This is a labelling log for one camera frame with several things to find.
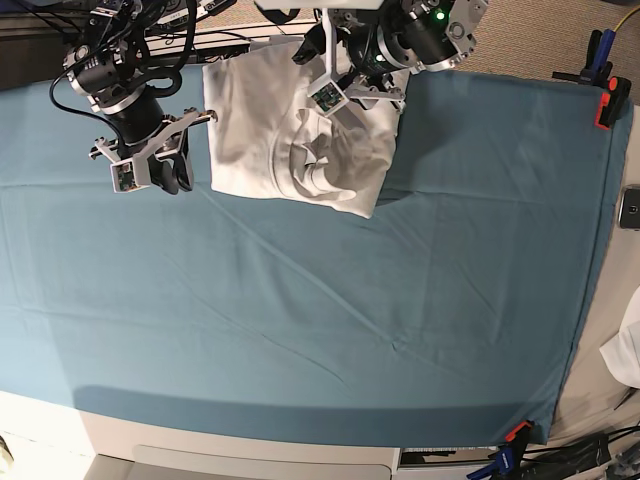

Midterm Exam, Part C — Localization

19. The orange black clamp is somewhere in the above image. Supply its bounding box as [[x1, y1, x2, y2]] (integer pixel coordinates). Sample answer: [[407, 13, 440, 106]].
[[505, 420, 535, 444], [595, 76, 631, 130]]

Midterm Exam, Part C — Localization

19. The silver device at right edge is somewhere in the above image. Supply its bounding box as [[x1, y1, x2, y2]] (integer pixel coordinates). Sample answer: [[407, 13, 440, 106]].
[[618, 185, 640, 231]]

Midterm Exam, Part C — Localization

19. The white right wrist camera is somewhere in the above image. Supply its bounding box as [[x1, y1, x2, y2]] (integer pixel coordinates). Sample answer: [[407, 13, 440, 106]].
[[110, 158, 152, 193]]

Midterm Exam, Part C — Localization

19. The white cloth at right edge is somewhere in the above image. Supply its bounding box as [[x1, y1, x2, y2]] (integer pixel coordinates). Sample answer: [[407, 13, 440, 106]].
[[600, 311, 639, 389]]

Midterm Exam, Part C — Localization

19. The orange black clamp bottom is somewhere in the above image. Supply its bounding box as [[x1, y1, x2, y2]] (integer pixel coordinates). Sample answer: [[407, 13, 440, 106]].
[[505, 420, 535, 444]]

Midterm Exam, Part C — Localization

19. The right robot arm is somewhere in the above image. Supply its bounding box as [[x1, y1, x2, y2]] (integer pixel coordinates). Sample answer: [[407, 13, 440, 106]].
[[62, 1, 217, 195]]

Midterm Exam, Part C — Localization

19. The blue black clamp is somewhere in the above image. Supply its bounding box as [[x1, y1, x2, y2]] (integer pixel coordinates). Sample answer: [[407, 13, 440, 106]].
[[466, 440, 528, 480], [552, 29, 616, 88]]

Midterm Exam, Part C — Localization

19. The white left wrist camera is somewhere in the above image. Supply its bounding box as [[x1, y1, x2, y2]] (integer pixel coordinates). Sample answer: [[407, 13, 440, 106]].
[[308, 75, 349, 117]]

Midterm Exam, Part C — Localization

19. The blue black clamp top right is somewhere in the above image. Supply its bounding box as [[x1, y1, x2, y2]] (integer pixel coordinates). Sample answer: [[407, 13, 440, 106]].
[[552, 29, 616, 88]]

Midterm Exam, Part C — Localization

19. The blue black clamp bottom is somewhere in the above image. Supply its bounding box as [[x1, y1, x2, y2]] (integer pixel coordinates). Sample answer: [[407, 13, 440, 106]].
[[466, 440, 528, 480]]

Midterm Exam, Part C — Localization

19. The teal table cloth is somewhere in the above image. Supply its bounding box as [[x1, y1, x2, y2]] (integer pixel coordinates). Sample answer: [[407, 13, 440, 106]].
[[1, 72, 633, 447]]

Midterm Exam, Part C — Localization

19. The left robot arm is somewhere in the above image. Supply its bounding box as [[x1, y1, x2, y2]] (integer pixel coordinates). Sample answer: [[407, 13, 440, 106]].
[[292, 0, 489, 116]]

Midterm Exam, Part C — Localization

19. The white T-shirt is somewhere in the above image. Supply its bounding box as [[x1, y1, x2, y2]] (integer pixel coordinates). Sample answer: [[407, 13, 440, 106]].
[[202, 41, 401, 218]]

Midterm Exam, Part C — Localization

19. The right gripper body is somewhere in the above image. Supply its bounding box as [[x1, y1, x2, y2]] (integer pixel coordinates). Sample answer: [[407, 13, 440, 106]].
[[89, 94, 217, 165]]

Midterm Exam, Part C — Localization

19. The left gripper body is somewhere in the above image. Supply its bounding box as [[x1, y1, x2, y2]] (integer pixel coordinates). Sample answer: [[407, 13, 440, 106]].
[[320, 8, 406, 111]]

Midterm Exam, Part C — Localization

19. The orange black clamp top right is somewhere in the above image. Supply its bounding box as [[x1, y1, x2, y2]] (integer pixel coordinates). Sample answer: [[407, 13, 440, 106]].
[[595, 76, 631, 130]]

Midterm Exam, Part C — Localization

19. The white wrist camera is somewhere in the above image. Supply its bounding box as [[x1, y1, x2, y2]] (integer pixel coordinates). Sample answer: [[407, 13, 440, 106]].
[[110, 158, 152, 193], [308, 75, 349, 117]]

